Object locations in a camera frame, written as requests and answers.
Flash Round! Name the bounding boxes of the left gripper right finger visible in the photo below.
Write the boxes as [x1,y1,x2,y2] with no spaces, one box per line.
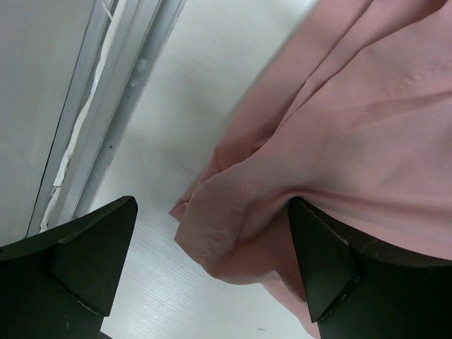
[288,198,451,338]

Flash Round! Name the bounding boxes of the pink trousers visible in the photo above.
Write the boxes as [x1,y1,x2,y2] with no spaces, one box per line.
[170,1,451,338]

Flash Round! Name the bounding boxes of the aluminium left rail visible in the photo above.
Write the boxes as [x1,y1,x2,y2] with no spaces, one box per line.
[27,0,184,237]

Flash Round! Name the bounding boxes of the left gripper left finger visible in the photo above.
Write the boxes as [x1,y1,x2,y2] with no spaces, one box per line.
[1,196,137,338]

